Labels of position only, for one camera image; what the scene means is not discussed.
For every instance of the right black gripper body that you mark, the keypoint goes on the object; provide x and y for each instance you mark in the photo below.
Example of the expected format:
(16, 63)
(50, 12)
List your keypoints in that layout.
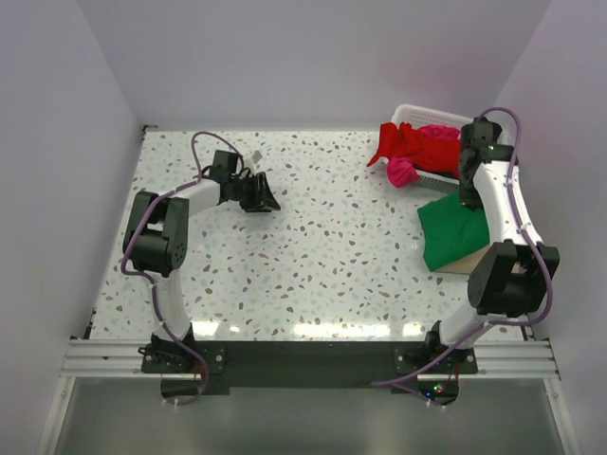
(469, 193)

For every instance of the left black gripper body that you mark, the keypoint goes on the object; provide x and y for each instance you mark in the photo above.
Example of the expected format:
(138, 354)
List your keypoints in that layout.
(251, 191)

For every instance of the green t shirt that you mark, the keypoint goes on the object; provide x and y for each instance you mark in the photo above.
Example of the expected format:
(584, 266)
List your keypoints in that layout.
(451, 231)

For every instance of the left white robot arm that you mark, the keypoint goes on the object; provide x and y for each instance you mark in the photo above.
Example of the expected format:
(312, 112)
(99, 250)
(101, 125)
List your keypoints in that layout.
(156, 241)

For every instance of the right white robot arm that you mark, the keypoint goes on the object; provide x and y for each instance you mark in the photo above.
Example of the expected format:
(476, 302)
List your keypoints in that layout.
(514, 278)

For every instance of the black t shirt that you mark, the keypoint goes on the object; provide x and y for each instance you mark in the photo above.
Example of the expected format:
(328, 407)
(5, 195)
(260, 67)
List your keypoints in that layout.
(450, 177)

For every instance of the red t shirt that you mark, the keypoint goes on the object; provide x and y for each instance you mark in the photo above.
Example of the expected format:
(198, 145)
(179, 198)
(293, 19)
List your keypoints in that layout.
(432, 148)

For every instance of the folded beige t shirt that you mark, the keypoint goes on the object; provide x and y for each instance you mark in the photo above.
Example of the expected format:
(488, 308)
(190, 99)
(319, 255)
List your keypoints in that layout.
(465, 265)

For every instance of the pink t shirt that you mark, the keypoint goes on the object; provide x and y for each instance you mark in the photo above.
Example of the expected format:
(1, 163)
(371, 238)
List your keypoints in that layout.
(402, 172)

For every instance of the white plastic laundry basket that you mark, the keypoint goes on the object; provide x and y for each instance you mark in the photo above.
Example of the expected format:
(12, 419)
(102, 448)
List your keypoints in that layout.
(427, 182)

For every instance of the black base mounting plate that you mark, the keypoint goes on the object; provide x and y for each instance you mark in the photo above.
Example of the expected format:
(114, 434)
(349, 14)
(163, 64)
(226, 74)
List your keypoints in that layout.
(224, 365)

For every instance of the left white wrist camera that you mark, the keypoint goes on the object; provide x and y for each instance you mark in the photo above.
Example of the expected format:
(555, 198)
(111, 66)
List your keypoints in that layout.
(252, 161)

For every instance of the aluminium frame rail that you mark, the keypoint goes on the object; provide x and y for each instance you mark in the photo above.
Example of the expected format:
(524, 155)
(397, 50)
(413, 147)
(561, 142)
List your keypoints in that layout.
(495, 360)

